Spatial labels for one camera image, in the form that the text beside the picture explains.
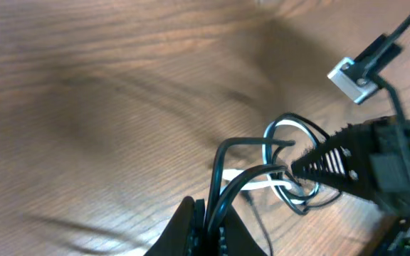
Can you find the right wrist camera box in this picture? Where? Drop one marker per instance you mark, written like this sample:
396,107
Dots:
356,88

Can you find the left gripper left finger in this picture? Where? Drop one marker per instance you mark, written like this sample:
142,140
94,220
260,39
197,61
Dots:
183,233

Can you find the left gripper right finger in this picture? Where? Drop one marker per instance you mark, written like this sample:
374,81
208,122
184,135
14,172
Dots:
235,239

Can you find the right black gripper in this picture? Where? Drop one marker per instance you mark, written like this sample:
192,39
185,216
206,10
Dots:
363,160

